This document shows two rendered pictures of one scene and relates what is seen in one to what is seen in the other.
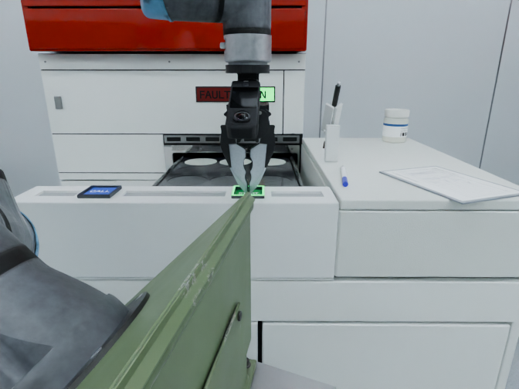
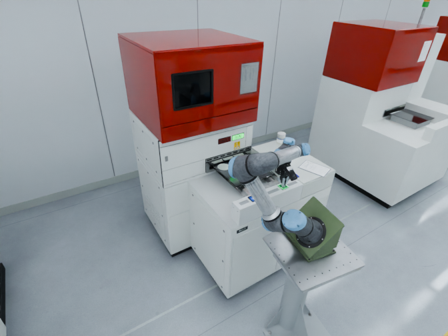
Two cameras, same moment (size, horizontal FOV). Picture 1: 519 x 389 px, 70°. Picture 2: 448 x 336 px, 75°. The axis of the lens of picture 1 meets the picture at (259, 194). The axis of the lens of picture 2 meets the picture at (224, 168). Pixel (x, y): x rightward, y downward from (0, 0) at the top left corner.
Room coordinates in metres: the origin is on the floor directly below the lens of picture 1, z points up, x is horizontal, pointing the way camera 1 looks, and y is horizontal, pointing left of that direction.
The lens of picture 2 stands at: (-0.53, 1.28, 2.15)
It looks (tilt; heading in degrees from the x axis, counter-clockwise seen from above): 32 degrees down; 326
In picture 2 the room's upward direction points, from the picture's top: 2 degrees clockwise
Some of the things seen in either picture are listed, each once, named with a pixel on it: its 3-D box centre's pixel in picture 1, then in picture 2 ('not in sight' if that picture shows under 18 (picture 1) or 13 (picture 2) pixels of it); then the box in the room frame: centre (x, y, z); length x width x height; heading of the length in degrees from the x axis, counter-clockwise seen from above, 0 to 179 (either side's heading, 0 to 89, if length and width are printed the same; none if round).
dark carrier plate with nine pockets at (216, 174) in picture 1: (232, 170); (242, 169); (1.02, 0.08, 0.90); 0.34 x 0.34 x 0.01; 0
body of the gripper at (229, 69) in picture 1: (248, 103); (284, 167); (0.63, 0.02, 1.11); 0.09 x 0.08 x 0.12; 0
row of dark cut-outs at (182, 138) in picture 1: (232, 139); (229, 154); (1.19, 0.09, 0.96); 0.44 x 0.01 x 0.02; 90
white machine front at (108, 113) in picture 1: (176, 120); (209, 152); (1.20, 0.27, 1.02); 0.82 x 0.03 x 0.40; 90
